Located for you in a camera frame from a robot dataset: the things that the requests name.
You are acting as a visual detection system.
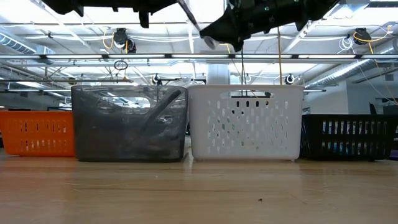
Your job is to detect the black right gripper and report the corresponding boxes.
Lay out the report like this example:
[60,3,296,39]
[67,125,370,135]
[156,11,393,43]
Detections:
[200,0,264,52]

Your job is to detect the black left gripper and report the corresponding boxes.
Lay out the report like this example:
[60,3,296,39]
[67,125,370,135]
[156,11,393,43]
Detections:
[114,0,178,29]

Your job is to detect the grey packaged toothbrush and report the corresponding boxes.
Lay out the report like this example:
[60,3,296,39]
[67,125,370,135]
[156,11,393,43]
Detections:
[129,88,185,153]

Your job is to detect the white building column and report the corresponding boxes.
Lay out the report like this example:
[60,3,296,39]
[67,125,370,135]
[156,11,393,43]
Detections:
[206,63,231,85]

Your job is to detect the white perforated plastic basket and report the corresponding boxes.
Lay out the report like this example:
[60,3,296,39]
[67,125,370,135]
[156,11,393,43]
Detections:
[186,83,305,162]

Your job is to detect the dark horizontal pipe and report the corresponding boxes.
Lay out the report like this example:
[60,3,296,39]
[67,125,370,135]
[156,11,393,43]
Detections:
[0,77,134,83]

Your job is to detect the black slotted plastic basket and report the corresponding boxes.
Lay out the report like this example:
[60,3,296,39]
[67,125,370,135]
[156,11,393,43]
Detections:
[298,113,398,162]

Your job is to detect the grey translucent plastic bin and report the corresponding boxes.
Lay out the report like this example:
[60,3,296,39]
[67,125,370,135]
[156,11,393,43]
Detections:
[70,84,189,163]

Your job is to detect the orange slotted plastic basket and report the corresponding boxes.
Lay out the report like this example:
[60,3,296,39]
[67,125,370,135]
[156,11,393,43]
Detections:
[0,109,76,157]

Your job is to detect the yellow hanging power cord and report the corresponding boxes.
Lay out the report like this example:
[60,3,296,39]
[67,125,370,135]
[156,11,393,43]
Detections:
[277,27,283,85]

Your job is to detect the long ceiling light rail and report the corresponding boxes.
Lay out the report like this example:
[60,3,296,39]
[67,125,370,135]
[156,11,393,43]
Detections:
[0,53,398,60]

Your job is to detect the white coiled ceiling cables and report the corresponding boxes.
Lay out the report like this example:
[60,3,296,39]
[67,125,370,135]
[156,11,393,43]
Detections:
[338,36,355,54]

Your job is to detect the silver ventilation duct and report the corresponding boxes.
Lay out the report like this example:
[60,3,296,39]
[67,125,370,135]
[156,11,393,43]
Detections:
[306,39,398,88]
[0,32,56,65]

